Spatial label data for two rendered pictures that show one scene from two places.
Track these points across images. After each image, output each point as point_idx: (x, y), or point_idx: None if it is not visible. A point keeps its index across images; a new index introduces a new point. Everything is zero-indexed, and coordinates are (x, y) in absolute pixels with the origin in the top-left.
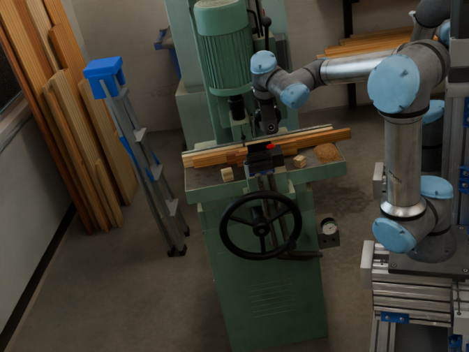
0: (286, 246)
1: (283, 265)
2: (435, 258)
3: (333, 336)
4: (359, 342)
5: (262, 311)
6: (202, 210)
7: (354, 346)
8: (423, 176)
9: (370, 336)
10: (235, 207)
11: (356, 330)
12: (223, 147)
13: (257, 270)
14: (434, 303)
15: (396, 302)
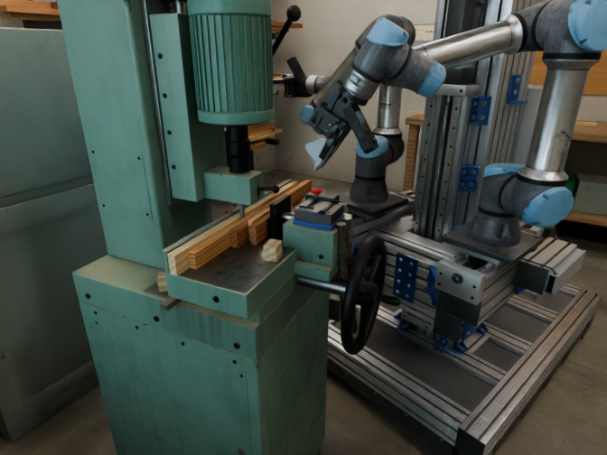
0: (376, 311)
1: (310, 366)
2: (520, 236)
3: (328, 433)
4: (351, 419)
5: (294, 452)
6: (256, 323)
7: (352, 425)
8: (491, 164)
9: (350, 407)
10: (364, 268)
11: (335, 412)
12: (217, 227)
13: (294, 390)
14: (507, 288)
15: (490, 303)
